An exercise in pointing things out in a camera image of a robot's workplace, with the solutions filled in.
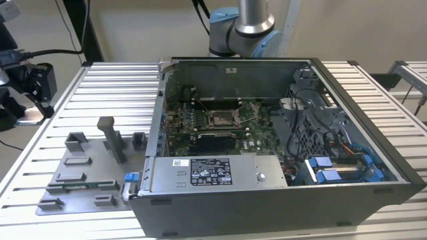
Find grey metal drive cage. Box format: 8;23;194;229
276;82;342;161

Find black box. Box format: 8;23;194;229
369;72;402;93

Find black graphics card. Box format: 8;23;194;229
187;132;239;154

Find grey plastic parts rack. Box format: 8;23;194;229
35;116;148;217

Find black RAM slot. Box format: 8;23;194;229
172;127;248;135
195;97;242;106

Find metal socket cover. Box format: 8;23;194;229
236;103;260;118

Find black wire bundle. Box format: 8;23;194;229
286;88;338;161

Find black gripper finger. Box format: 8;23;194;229
23;88;47;119

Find black round stand base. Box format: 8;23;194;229
0;104;27;132

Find blue disk carrier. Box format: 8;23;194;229
315;168;342;185
309;156;334;169

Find black camera cable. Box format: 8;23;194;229
0;0;92;69

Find CPU socket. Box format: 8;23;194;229
207;109;240;129

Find black open PC case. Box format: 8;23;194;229
128;56;427;238

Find aluminium frame table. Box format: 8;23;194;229
389;59;427;118

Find black frame post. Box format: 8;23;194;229
80;0;106;63

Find green RAM stick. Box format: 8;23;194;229
63;183;102;190

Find green motherboard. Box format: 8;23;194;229
163;98;280;158

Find thin black floor cable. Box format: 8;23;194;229
0;139;26;151

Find silver power supply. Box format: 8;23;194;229
146;154;290;195

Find black power supply label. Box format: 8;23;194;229
188;157;232;186

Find silver case handle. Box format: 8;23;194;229
120;182;135;201

